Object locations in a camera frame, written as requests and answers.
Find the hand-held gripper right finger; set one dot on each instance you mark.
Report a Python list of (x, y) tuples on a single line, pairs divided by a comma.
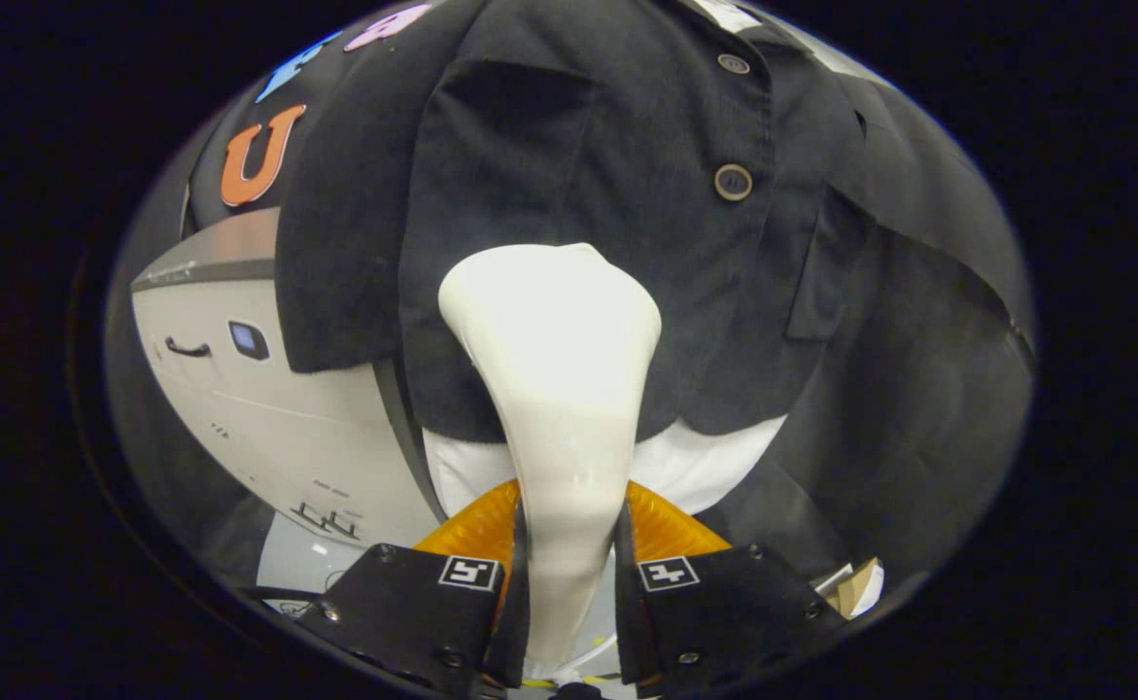
[(632, 632)]

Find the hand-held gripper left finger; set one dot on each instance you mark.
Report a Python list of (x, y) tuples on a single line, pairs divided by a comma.
[(518, 632)]

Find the white garment steamer head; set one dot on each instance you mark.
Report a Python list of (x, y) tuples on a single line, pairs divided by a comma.
[(549, 340)]

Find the black blazer jacket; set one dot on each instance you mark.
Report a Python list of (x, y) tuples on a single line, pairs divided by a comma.
[(530, 146)]

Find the small cardboard box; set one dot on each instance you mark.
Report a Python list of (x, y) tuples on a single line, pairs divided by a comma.
[(858, 588)]

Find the white cabinet with grey top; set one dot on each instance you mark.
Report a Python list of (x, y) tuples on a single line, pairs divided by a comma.
[(267, 408)]

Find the black backdrop cloth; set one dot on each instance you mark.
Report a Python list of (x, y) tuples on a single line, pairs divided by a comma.
[(918, 389)]

